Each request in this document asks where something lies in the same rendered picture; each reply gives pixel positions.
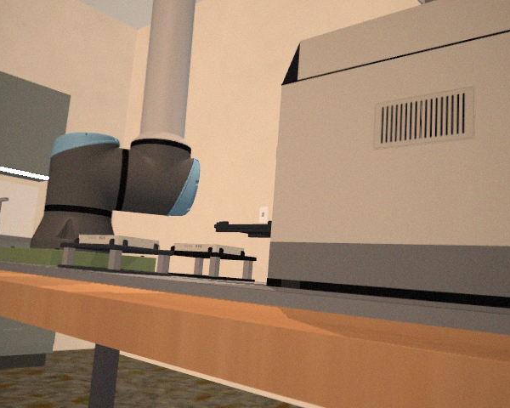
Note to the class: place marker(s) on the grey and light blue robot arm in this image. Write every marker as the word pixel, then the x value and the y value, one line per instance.
pixel 90 176

